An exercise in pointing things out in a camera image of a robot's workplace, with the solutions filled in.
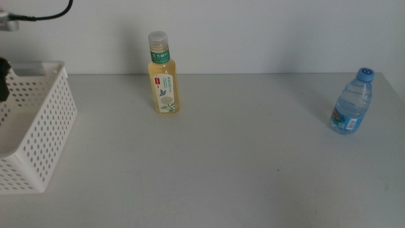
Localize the white perforated plastic basket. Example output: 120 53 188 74
0 61 78 194

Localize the clear water bottle blue cap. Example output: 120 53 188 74
328 66 375 136

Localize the yellow tea bottle green label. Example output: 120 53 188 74
147 30 180 115

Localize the black braided camera cable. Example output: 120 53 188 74
9 0 74 22

